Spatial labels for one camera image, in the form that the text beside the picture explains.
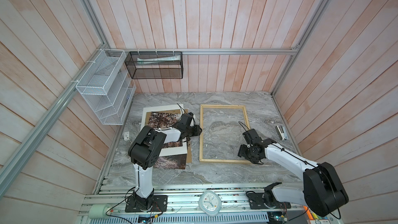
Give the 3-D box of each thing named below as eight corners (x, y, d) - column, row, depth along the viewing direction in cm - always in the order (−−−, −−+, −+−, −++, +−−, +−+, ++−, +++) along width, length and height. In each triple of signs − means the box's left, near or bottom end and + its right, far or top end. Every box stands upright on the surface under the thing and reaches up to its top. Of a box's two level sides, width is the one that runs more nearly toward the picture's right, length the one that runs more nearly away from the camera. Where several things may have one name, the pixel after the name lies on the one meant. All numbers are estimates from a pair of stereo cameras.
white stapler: (279, 140, 98) (282, 137, 95) (275, 128, 103) (277, 125, 101) (286, 140, 98) (289, 137, 95) (281, 128, 103) (283, 125, 101)
